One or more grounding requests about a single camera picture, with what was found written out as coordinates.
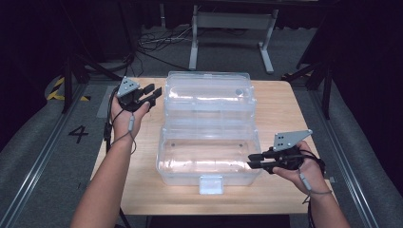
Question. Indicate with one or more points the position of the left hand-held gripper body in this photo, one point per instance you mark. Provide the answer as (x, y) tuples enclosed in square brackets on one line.
[(128, 95)]

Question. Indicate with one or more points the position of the clear plastic storage box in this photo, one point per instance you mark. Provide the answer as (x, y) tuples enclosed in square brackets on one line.
[(207, 152)]

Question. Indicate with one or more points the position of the yellow black floor tape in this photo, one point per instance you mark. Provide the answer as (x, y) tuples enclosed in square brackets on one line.
[(55, 93)]

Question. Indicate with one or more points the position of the person's dark clothing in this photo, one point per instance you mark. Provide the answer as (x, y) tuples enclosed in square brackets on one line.
[(218, 222)]

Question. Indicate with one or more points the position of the black tripod stand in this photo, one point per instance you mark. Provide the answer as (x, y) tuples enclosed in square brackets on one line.
[(326, 85), (68, 82)]

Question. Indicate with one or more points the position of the grey metal table frame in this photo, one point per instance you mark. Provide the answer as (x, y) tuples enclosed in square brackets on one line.
[(233, 20)]

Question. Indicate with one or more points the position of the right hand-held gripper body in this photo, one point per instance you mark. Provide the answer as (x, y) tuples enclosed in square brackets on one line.
[(288, 158)]

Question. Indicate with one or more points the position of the person's right hand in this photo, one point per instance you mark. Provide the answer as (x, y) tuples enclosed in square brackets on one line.
[(312, 177)]

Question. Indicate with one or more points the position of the person's left hand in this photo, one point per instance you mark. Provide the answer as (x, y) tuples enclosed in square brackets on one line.
[(125, 125)]

